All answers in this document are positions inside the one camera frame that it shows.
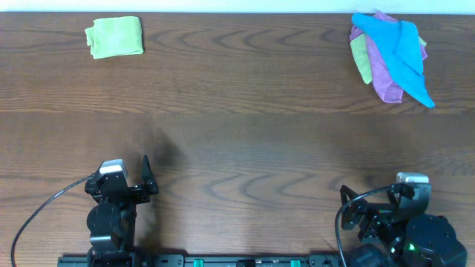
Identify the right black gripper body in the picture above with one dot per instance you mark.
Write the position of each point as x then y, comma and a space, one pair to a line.
378, 227

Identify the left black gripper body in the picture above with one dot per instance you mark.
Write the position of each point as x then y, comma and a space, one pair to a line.
121, 190

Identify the green microfiber cloth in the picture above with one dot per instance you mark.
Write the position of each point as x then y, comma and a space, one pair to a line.
118, 36

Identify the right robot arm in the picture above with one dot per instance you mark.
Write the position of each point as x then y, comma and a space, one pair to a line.
425, 240

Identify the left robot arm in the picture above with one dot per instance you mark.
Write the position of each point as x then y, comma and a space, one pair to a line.
112, 221

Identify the blue microfiber cloth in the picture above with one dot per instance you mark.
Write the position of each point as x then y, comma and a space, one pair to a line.
401, 52

